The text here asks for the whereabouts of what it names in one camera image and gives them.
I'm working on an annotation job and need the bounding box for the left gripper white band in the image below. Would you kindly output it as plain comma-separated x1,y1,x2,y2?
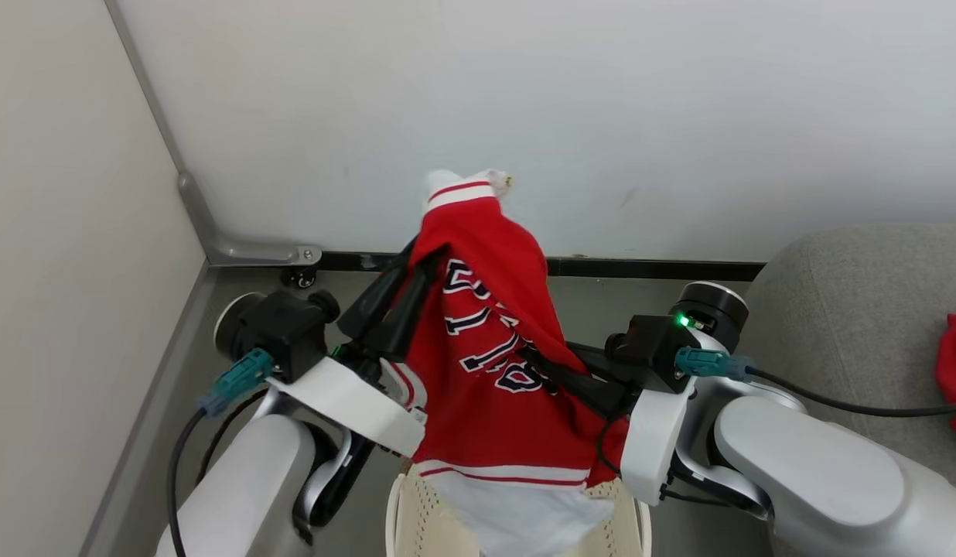
213,236,448,457

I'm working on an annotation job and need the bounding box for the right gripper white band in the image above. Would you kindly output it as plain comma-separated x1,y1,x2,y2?
523,281,749,507

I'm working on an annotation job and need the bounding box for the red striped-hem sports garment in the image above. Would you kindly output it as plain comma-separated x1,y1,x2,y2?
381,169,630,557

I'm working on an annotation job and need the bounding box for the beige perforated laundry basket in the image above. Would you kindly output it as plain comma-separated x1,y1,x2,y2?
385,460,653,557

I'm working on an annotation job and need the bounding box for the black baseboard strip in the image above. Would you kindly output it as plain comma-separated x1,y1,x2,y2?
319,251,767,281

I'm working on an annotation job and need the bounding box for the grey fabric sofa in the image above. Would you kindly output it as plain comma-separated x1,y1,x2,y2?
745,224,956,496

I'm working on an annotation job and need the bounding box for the grey floor skirting strip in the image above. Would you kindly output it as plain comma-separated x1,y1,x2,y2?
80,263,216,557

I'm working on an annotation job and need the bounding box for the thin black looped cable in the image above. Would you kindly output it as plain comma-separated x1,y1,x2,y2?
594,416,627,480

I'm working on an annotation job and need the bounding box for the black cable with teal connector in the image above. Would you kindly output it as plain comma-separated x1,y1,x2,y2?
167,348,276,557
674,347,956,419

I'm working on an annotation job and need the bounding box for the thin black braided cable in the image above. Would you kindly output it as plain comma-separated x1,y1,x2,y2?
196,387,270,488

